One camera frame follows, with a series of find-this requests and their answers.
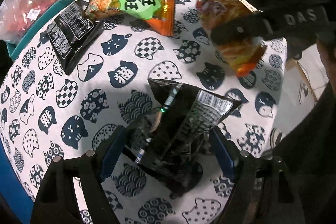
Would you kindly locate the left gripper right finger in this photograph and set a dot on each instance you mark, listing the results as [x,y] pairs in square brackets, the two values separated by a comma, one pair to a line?
[240,168]

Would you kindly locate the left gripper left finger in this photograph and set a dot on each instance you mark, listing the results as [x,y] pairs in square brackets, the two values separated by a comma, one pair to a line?
[94,167]

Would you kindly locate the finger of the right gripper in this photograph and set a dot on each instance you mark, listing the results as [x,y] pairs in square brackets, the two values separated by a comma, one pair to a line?
[260,27]

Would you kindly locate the orange fries snack bag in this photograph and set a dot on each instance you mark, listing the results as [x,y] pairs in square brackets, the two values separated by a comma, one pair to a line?
[222,22]

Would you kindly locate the black snack bag front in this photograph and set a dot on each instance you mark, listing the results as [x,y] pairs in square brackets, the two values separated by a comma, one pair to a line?
[165,140]

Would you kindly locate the orange green snack bag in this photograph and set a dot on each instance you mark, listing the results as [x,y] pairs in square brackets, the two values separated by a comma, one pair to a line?
[159,14]

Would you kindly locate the black small snack bag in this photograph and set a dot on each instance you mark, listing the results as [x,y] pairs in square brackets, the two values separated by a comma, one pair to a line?
[71,33]

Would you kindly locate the right hand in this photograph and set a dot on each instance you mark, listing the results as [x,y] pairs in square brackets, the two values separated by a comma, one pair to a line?
[328,62]

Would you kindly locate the cat pattern tablecloth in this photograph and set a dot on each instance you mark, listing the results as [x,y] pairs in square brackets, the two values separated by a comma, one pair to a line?
[46,113]

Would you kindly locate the blue cardboard box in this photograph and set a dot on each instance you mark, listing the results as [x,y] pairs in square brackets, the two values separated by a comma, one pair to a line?
[13,192]

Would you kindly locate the teal cardboard box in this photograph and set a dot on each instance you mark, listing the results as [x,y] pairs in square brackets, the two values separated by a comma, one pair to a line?
[15,50]

